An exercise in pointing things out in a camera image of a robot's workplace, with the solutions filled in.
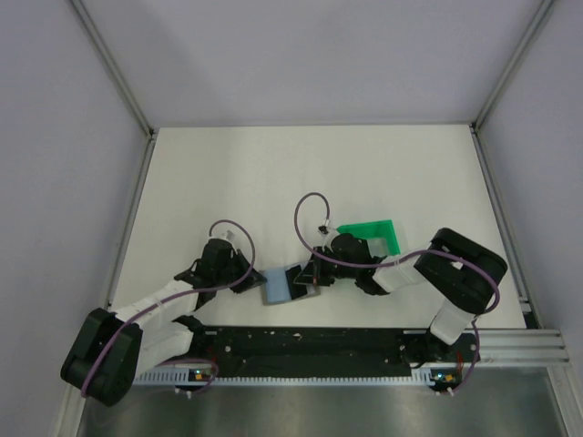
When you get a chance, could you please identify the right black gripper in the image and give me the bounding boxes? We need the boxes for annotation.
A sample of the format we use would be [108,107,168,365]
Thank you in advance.
[295,246,359,286]

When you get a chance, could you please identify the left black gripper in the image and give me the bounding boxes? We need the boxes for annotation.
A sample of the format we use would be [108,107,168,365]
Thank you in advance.
[215,249,266,293]

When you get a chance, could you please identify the grey card holder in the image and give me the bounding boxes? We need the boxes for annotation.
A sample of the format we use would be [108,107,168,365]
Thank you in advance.
[261,263,321,306]

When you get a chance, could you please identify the green plastic bin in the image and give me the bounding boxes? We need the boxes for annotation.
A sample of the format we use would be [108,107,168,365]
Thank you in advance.
[337,219,401,256]

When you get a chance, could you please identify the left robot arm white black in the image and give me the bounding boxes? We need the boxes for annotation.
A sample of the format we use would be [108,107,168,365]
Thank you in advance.
[60,238,267,406]

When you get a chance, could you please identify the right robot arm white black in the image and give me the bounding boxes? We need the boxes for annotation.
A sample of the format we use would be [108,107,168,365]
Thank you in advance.
[288,228,507,361]

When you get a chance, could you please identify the silver VIP card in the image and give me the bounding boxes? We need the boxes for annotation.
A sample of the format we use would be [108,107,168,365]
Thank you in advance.
[367,238,391,258]

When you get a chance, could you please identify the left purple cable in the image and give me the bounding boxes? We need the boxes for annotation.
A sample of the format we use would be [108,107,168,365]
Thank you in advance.
[80,219,256,400]

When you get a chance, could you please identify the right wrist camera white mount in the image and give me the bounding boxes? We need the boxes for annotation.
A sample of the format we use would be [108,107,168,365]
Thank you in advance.
[317,218,334,236]

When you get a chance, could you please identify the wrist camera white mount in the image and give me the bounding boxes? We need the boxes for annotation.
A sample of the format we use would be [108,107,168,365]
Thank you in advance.
[317,218,334,236]
[209,230,237,246]

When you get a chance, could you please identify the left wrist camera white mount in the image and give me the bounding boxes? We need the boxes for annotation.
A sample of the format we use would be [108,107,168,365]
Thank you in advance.
[209,230,237,246]

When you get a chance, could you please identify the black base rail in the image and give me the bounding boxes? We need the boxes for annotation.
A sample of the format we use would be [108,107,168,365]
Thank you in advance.
[184,326,477,377]

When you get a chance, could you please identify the white slotted cable duct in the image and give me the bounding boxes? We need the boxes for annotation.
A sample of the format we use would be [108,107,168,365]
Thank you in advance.
[133,366,461,389]

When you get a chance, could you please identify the left aluminium frame post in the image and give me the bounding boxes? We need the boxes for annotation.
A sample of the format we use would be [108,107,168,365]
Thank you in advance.
[66,0,155,138]

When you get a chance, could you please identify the aluminium frame post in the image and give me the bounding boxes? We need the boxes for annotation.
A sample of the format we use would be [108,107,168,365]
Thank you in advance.
[471,0,557,135]
[66,0,155,138]

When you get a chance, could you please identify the right aluminium frame post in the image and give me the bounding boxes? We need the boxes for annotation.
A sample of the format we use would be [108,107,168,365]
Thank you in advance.
[471,0,557,135]

